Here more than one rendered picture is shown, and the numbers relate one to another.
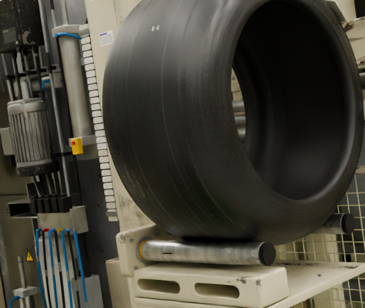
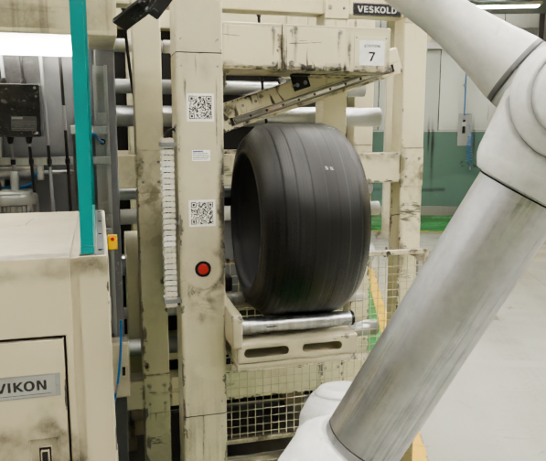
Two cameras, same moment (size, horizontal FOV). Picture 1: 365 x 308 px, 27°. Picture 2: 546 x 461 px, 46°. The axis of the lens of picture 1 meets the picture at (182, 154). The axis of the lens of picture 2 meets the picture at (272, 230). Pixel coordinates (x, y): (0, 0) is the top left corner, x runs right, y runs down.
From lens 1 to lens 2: 175 cm
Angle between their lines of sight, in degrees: 60
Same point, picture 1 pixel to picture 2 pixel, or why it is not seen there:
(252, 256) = (347, 320)
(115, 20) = (215, 143)
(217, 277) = (325, 337)
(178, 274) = (289, 340)
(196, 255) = (299, 325)
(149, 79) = (337, 205)
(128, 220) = (197, 305)
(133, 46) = (313, 178)
